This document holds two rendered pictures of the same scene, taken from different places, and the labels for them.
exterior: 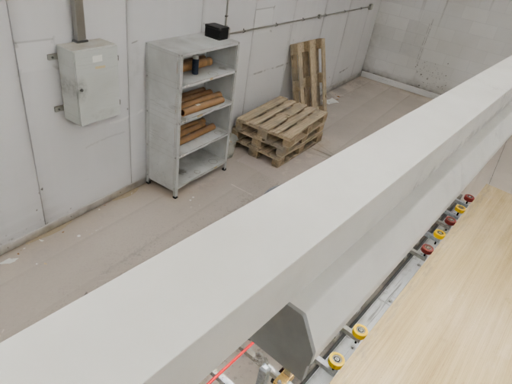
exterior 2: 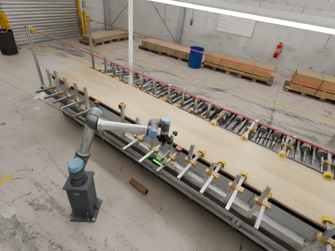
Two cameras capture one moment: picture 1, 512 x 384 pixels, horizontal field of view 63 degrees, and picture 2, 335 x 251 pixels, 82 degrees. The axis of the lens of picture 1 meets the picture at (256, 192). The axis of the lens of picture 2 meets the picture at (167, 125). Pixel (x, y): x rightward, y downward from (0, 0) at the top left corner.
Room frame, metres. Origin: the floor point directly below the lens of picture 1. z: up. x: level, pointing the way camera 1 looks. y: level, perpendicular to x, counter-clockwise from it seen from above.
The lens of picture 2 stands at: (1.40, 1.29, 2.43)
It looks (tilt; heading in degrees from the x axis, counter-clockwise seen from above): 36 degrees down; 266
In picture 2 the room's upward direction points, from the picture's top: 8 degrees clockwise
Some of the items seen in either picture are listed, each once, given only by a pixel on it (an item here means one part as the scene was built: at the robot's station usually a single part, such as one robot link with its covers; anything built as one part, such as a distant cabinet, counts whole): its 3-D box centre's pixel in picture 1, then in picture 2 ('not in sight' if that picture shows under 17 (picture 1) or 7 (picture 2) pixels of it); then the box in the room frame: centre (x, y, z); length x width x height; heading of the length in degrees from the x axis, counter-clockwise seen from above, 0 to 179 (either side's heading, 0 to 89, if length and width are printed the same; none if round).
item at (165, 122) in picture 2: not in sight; (165, 124); (1.32, -0.26, 1.32); 0.10 x 0.09 x 0.12; 2
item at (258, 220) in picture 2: not in sight; (260, 211); (0.44, 0.38, 0.95); 0.36 x 0.03 x 0.03; 55
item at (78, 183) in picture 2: not in sight; (78, 177); (2.20, -0.05, 0.65); 0.19 x 0.19 x 0.10
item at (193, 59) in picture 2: not in sight; (196, 57); (0.21, -6.15, 0.36); 0.59 x 0.57 x 0.73; 61
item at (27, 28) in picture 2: not in sight; (38, 59); (3.51, -1.94, 1.20); 0.15 x 0.12 x 1.00; 145
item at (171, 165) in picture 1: (191, 115); not in sight; (4.18, 0.82, 0.78); 0.90 x 0.45 x 1.55; 151
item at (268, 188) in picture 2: not in sight; (258, 202); (0.41, 0.28, 0.93); 0.03 x 0.03 x 0.48; 55
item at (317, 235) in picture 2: not in sight; (325, 240); (-0.01, 0.58, 0.95); 0.13 x 0.06 x 0.05; 145
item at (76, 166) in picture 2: not in sight; (76, 167); (2.20, -0.06, 0.79); 0.17 x 0.15 x 0.18; 92
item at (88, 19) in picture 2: not in sight; (92, 46); (2.90, -2.82, 1.25); 0.15 x 0.08 x 1.10; 145
